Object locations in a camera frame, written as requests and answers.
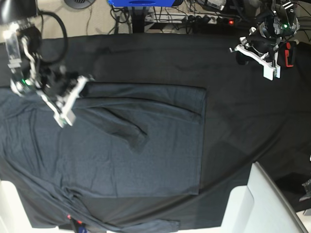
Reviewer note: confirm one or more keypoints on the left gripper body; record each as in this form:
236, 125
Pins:
260, 46

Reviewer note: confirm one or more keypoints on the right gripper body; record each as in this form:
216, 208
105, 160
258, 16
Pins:
60, 90

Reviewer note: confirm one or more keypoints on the dark grey T-shirt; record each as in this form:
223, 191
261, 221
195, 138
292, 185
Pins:
128, 141

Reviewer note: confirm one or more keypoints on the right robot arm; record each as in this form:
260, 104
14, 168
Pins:
30, 72

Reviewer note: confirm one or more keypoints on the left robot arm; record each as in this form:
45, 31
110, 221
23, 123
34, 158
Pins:
278, 16

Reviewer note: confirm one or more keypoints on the red black clamp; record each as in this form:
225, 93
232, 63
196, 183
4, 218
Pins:
286, 54

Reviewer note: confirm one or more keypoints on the black table cloth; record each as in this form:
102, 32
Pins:
248, 118

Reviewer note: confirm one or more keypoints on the white power strip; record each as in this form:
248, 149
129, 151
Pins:
172, 17

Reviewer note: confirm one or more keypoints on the round grey floor base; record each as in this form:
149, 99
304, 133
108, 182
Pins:
79, 4

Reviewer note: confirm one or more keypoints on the blue box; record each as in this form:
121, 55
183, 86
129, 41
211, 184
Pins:
141, 3

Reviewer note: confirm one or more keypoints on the blue clamp bottom edge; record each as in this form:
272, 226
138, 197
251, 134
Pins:
77, 226

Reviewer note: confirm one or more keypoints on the white chair right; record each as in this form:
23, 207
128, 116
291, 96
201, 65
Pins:
259, 207

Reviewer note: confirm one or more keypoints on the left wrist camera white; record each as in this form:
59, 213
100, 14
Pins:
271, 72

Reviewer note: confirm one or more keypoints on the black stand post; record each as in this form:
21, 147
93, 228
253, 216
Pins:
138, 15

